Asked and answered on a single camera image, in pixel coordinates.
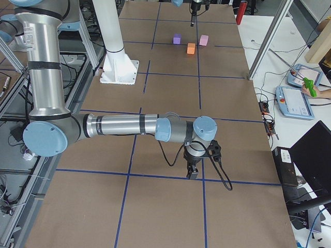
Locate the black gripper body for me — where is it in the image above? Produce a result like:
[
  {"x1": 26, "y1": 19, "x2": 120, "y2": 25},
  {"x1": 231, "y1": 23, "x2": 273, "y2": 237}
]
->
[
  {"x1": 184, "y1": 148, "x2": 203, "y2": 169},
  {"x1": 190, "y1": 0, "x2": 202, "y2": 16}
]

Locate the orange foam cube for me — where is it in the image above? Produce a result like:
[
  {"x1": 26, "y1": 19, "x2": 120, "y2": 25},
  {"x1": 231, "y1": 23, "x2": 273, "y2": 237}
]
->
[{"x1": 187, "y1": 42, "x2": 195, "y2": 55}]

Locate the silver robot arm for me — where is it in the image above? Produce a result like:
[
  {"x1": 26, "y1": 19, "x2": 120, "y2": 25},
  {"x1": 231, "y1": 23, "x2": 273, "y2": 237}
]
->
[
  {"x1": 13, "y1": 1, "x2": 221, "y2": 179},
  {"x1": 171, "y1": 0, "x2": 203, "y2": 27}
]

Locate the person's hand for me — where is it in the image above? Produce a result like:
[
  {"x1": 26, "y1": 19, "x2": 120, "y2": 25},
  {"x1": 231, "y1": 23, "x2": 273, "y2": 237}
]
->
[{"x1": 302, "y1": 84, "x2": 311, "y2": 97}]

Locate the light pink foam cube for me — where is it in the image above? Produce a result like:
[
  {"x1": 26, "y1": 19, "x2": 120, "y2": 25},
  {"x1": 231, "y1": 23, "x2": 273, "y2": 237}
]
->
[{"x1": 199, "y1": 35, "x2": 209, "y2": 47}]

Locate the dark purple foam cube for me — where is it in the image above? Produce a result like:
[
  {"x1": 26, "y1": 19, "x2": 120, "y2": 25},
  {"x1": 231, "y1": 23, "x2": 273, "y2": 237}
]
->
[{"x1": 173, "y1": 34, "x2": 182, "y2": 44}]

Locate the red bottle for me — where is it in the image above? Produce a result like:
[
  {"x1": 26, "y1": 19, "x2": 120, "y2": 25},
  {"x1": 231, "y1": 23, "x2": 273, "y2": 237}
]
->
[{"x1": 236, "y1": 1, "x2": 248, "y2": 25}]

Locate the orange connector board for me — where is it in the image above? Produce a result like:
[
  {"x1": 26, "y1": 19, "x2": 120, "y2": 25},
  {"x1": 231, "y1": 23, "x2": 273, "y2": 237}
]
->
[{"x1": 259, "y1": 101, "x2": 269, "y2": 114}]

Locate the black computer box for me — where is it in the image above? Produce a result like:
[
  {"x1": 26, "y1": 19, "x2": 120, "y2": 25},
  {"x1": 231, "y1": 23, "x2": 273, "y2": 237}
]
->
[{"x1": 272, "y1": 147, "x2": 298, "y2": 187}]

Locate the near blue teach pendant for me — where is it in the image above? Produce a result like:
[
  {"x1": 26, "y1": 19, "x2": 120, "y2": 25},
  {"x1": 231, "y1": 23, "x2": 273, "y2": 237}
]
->
[{"x1": 275, "y1": 86, "x2": 314, "y2": 120}]

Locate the blue teach pendant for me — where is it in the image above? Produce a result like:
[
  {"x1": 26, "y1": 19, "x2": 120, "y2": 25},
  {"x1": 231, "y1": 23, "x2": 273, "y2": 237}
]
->
[
  {"x1": 275, "y1": 86, "x2": 314, "y2": 120},
  {"x1": 287, "y1": 64, "x2": 322, "y2": 88}
]

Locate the far blue teach pendant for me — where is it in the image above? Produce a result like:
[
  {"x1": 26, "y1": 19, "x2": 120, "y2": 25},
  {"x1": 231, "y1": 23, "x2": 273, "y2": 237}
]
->
[{"x1": 287, "y1": 64, "x2": 322, "y2": 88}]

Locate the black monitor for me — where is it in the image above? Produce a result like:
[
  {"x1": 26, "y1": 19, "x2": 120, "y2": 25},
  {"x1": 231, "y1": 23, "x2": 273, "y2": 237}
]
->
[{"x1": 287, "y1": 120, "x2": 331, "y2": 216}]

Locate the wooden board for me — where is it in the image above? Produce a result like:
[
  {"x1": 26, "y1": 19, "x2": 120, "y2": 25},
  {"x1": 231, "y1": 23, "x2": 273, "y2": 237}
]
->
[{"x1": 305, "y1": 16, "x2": 330, "y2": 64}]

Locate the green handheld tool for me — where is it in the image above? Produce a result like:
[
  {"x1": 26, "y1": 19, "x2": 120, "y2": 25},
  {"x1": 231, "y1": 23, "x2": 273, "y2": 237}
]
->
[{"x1": 303, "y1": 77, "x2": 317, "y2": 98}]

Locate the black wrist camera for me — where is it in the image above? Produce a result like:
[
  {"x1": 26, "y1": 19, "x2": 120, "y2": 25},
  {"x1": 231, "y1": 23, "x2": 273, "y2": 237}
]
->
[{"x1": 207, "y1": 140, "x2": 221, "y2": 162}]

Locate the black camera cable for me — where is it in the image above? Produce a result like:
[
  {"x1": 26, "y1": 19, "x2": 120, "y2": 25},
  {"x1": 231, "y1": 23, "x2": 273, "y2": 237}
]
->
[{"x1": 157, "y1": 141, "x2": 233, "y2": 192}]

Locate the aluminium frame post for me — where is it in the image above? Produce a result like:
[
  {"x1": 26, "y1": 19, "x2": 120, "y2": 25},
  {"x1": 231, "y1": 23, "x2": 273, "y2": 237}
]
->
[{"x1": 248, "y1": 0, "x2": 293, "y2": 80}]

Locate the white pedestal column base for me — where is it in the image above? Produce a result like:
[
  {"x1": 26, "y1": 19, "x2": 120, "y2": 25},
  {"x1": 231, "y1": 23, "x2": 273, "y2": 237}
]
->
[{"x1": 93, "y1": 0, "x2": 139, "y2": 85}]

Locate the blue network cable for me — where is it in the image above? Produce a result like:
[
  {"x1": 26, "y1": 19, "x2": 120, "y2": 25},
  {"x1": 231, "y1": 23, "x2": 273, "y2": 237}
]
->
[{"x1": 302, "y1": 208, "x2": 325, "y2": 248}]

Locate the aluminium table frame rail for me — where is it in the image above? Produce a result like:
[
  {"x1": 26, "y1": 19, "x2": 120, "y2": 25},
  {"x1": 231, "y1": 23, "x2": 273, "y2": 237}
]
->
[{"x1": 1, "y1": 156, "x2": 61, "y2": 247}]

